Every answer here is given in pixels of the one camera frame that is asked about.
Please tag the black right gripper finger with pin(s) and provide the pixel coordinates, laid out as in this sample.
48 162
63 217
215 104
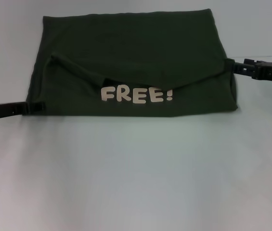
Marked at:
241 67

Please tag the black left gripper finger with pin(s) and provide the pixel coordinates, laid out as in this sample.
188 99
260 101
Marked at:
36 107

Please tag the dark green shirt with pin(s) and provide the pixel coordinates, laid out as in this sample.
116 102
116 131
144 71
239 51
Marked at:
131 60

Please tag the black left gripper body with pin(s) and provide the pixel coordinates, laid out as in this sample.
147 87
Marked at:
9 110

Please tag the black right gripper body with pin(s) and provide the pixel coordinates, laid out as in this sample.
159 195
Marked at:
271 72

